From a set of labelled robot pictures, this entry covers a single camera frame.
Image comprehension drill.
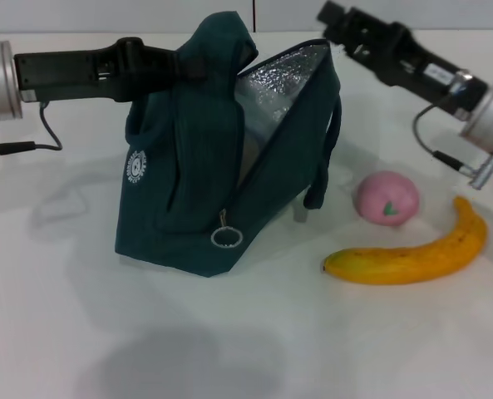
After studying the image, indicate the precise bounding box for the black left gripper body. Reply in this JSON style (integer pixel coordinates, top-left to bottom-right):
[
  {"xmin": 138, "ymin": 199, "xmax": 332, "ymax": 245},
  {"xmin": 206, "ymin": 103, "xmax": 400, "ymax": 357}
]
[{"xmin": 13, "ymin": 37, "xmax": 180, "ymax": 103}]

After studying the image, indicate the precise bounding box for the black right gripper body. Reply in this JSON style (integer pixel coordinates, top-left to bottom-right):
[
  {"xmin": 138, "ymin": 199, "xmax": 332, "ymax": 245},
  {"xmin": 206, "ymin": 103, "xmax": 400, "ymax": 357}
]
[{"xmin": 348, "ymin": 10, "xmax": 491, "ymax": 121}]

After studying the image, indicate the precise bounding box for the dark teal insulated lunch bag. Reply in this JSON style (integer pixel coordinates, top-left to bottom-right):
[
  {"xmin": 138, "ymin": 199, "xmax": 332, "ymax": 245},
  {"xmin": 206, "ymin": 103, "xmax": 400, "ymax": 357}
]
[{"xmin": 113, "ymin": 11, "xmax": 343, "ymax": 278}]

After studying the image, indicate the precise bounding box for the pink toy peach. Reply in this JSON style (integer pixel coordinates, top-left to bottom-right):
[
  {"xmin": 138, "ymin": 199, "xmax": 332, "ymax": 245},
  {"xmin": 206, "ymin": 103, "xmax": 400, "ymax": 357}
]
[{"xmin": 357, "ymin": 170, "xmax": 421, "ymax": 228}]

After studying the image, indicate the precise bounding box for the silver zipper pull ring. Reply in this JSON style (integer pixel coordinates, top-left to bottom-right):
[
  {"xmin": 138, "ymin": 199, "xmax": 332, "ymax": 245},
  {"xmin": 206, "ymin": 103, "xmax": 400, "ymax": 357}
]
[{"xmin": 210, "ymin": 209, "xmax": 244, "ymax": 250}]

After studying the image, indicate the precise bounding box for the yellow toy banana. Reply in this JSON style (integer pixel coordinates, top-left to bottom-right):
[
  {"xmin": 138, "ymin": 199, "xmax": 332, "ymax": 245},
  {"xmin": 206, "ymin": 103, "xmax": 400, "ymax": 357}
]
[{"xmin": 323, "ymin": 195, "xmax": 489, "ymax": 286}]

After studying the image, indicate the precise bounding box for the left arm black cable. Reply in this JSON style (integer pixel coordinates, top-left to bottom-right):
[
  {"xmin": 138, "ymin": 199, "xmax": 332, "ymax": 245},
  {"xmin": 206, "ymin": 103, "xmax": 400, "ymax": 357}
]
[{"xmin": 0, "ymin": 101, "xmax": 63, "ymax": 157}]

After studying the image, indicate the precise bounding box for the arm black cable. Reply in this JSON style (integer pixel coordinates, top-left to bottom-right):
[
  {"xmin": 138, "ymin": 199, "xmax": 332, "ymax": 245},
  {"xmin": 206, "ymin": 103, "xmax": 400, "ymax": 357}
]
[
  {"xmin": 0, "ymin": 101, "xmax": 63, "ymax": 157},
  {"xmin": 412, "ymin": 101, "xmax": 493, "ymax": 190}
]

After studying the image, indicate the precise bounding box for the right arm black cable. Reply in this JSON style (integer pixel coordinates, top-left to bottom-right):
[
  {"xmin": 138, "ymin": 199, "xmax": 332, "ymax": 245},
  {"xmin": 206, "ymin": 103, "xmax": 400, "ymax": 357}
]
[{"xmin": 412, "ymin": 101, "xmax": 493, "ymax": 190}]

